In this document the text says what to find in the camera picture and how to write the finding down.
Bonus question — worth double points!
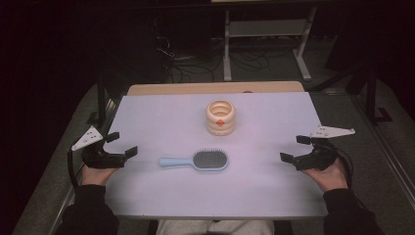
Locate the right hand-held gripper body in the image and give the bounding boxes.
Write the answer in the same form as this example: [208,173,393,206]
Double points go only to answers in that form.
[295,125,356,171]

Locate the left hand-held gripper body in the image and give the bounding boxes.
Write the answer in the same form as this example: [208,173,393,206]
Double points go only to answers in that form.
[70,125,127,170]

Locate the light blue hairbrush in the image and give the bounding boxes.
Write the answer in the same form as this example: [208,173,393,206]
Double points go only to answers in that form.
[159,148,230,172]

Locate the cream ribbed holder cup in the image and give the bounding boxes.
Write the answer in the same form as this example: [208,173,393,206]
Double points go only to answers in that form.
[205,99,237,137]

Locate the person's left hand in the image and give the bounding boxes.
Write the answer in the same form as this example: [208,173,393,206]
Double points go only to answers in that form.
[80,163,119,187]

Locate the person's right hand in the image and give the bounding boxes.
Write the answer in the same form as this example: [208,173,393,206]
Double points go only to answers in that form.
[300,159,349,194]

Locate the black metal stand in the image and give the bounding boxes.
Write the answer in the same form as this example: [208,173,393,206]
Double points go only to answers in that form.
[85,73,114,127]
[345,61,394,125]

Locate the white table cover sheet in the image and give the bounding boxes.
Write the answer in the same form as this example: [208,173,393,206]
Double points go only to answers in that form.
[103,91,329,219]

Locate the white metal stand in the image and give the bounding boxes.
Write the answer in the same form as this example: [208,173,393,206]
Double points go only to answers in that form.
[222,6,318,82]

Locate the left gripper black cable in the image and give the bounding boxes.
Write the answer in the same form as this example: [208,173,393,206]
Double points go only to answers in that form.
[66,149,86,191]

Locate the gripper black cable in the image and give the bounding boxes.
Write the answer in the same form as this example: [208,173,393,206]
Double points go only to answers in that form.
[66,149,86,191]
[336,148,356,191]

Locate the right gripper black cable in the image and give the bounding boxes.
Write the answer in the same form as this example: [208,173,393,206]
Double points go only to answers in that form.
[336,148,356,191]

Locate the black floor cables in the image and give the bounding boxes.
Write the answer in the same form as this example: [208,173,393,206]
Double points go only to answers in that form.
[153,34,288,84]

